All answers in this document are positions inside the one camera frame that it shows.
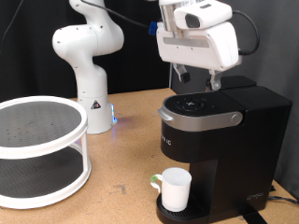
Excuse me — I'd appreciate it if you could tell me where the white mug with green tape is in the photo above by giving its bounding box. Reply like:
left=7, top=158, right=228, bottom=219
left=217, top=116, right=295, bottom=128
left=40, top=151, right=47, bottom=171
left=149, top=167, right=192, bottom=213

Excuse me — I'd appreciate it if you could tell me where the black coffee pod machine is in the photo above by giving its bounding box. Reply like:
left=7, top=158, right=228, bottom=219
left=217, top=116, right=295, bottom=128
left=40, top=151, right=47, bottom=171
left=169, top=0, right=299, bottom=200

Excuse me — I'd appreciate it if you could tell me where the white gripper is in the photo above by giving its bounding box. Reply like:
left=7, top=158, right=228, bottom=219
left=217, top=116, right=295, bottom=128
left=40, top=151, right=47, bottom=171
left=155, top=21, right=243, bottom=92

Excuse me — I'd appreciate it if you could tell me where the thin black camera cable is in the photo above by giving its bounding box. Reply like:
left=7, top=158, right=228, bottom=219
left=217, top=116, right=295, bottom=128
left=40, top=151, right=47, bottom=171
left=79, top=0, right=261, bottom=57

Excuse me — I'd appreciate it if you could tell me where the silver coffee machine lid handle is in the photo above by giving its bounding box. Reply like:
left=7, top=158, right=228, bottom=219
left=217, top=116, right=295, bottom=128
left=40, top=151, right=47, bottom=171
left=157, top=105, right=244, bottom=132

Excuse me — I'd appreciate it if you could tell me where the black Keurig coffee machine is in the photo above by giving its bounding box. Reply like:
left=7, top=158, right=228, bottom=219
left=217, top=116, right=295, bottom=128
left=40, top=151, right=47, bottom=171
left=155, top=75, right=293, bottom=224

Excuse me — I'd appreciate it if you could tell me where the black fabric curtain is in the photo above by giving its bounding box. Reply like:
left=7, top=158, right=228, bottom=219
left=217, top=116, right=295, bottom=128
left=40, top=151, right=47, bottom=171
left=0, top=0, right=176, bottom=102

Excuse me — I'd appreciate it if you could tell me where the white two-tier round turntable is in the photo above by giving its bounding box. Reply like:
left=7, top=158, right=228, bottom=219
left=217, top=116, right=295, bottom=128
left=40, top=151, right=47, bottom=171
left=0, top=95, right=93, bottom=210

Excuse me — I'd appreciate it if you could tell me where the black coffee machine power cable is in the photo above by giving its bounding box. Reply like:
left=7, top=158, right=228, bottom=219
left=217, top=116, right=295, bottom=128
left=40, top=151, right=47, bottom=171
left=268, top=195, right=299, bottom=206

